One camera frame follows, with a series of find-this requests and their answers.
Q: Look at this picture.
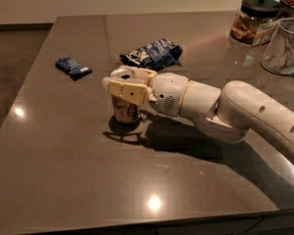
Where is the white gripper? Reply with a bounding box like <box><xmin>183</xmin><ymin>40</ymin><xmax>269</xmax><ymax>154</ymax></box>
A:
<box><xmin>102</xmin><ymin>66</ymin><xmax>189</xmax><ymax>117</ymax></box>

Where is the orange soda can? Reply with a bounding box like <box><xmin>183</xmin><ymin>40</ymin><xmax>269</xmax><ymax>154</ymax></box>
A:
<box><xmin>111</xmin><ymin>66</ymin><xmax>139</xmax><ymax>123</ymax></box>

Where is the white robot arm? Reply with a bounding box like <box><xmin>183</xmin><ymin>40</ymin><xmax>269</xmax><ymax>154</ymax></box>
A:
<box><xmin>102</xmin><ymin>66</ymin><xmax>294</xmax><ymax>165</ymax></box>

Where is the large blue chip bag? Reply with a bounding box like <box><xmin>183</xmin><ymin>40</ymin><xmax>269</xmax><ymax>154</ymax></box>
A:
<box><xmin>120</xmin><ymin>39</ymin><xmax>183</xmax><ymax>71</ymax></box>

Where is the small blue snack packet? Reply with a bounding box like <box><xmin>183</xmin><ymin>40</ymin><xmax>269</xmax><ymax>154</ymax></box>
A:
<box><xmin>55</xmin><ymin>57</ymin><xmax>92</xmax><ymax>76</ymax></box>

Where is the glass jar with black lid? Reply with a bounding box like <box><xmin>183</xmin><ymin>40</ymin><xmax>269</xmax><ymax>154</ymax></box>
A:
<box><xmin>230</xmin><ymin>0</ymin><xmax>280</xmax><ymax>46</ymax></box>

